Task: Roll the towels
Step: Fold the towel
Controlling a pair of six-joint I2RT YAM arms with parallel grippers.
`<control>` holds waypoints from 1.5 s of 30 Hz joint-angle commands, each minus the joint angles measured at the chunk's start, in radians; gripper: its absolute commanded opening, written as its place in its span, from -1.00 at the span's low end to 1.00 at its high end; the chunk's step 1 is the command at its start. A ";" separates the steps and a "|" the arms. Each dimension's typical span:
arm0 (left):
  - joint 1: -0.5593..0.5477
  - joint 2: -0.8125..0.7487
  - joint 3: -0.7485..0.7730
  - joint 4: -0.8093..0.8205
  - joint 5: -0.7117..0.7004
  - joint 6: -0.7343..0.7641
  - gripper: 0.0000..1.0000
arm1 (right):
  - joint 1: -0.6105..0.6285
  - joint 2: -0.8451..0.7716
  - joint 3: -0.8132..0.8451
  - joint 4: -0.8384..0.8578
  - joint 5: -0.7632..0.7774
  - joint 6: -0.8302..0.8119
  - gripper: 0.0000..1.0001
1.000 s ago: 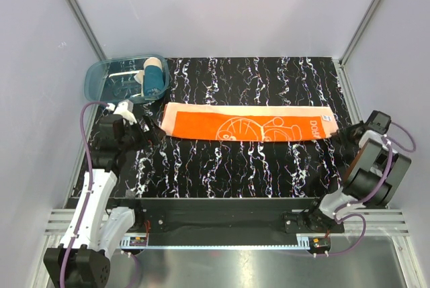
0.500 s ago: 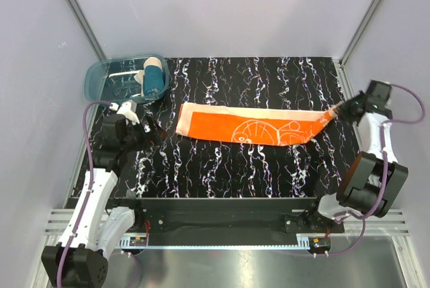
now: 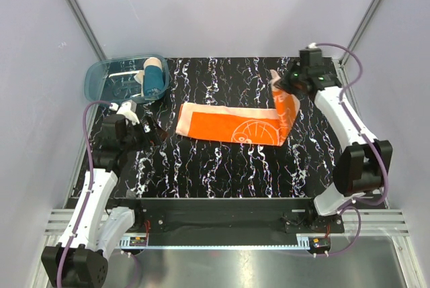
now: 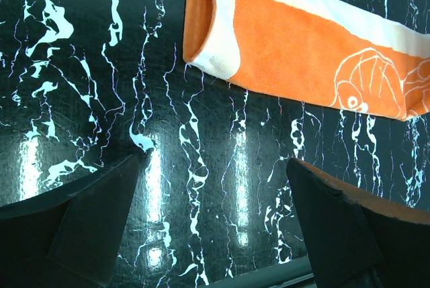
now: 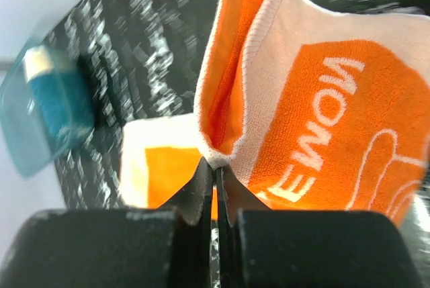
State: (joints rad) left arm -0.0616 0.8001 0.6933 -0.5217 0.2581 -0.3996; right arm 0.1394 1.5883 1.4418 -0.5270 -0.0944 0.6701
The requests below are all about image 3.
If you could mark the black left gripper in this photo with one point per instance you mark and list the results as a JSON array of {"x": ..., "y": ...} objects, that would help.
[{"x": 160, "y": 133}]

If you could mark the left rear aluminium post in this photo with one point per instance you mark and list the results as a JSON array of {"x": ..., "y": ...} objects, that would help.
[{"x": 86, "y": 29}]

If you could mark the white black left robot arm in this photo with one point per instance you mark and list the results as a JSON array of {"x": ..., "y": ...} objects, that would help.
[{"x": 80, "y": 257}]

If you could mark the teal beige cartoon towel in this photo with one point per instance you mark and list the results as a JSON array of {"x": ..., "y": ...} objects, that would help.
[{"x": 150, "y": 78}]

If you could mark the aluminium front frame rail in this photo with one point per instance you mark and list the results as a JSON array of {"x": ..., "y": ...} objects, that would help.
[{"x": 374, "y": 222}]

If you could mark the right rear aluminium post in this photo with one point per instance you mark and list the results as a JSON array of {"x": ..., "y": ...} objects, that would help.
[{"x": 364, "y": 23}]

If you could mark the orange cartoon towel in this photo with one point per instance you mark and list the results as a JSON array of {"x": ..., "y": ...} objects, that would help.
[{"x": 242, "y": 125}]

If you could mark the teal transparent plastic basin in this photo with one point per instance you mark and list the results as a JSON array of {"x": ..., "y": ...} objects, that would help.
[{"x": 113, "y": 80}]

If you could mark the right controller board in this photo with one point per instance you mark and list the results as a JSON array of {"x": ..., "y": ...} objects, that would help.
[{"x": 320, "y": 245}]

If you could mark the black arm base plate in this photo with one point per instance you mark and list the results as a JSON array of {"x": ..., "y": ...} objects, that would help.
[{"x": 292, "y": 214}]

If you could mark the right slotted cable duct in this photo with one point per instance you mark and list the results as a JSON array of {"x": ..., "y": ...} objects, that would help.
[{"x": 303, "y": 242}]

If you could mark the aluminium post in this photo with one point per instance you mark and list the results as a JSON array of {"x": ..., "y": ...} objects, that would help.
[
  {"x": 364, "y": 23},
  {"x": 86, "y": 29}
]

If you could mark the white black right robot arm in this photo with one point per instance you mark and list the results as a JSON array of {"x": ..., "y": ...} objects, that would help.
[{"x": 361, "y": 172}]

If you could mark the left slotted cable duct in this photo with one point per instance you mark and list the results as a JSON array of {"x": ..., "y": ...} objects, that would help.
[{"x": 124, "y": 243}]

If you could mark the controller board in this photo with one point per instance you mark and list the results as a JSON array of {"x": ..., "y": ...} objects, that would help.
[
  {"x": 138, "y": 241},
  {"x": 320, "y": 245}
]

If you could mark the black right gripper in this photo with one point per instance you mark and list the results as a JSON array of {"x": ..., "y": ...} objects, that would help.
[{"x": 283, "y": 83}]

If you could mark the slotted cable duct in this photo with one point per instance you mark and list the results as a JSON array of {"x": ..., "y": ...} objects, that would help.
[
  {"x": 303, "y": 242},
  {"x": 124, "y": 243}
]

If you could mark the left controller board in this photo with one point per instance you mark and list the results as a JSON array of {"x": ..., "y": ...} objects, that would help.
[{"x": 138, "y": 241}]

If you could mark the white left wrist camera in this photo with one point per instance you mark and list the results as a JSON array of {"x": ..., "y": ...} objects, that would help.
[{"x": 127, "y": 109}]

